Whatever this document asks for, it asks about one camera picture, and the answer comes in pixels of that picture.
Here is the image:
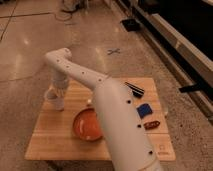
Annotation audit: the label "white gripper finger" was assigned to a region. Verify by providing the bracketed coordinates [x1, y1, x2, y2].
[44, 88, 53, 100]
[63, 90, 67, 98]

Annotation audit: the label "white ceramic cup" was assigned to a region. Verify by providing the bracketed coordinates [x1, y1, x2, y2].
[46, 96, 64, 111]

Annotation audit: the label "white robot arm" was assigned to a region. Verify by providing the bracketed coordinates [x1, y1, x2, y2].
[45, 48, 163, 171]

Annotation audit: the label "orange ceramic bowl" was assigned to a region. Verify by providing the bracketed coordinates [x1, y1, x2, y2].
[73, 108, 103, 141]

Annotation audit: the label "wooden table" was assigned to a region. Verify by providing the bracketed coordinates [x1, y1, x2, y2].
[25, 77, 176, 161]

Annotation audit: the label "black striped object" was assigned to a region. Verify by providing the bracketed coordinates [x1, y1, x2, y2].
[126, 82, 144, 98]

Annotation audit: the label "blue sponge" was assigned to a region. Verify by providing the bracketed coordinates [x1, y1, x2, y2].
[137, 103, 153, 118]

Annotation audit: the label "brown oblong object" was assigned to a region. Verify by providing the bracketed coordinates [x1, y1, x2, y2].
[143, 121, 160, 130]

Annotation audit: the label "black floor plate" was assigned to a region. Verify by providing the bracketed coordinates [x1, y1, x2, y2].
[121, 19, 140, 32]

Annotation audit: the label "grey cables on floor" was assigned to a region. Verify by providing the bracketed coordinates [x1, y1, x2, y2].
[54, 0, 88, 26]

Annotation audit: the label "black bracket on rail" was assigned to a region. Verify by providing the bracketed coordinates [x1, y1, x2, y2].
[179, 84, 201, 93]

